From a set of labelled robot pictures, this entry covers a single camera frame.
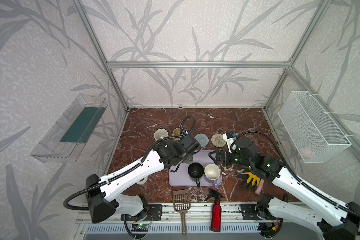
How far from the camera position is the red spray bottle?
26.7 inches

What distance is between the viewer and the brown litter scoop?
0.77m

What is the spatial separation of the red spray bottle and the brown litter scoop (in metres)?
0.10
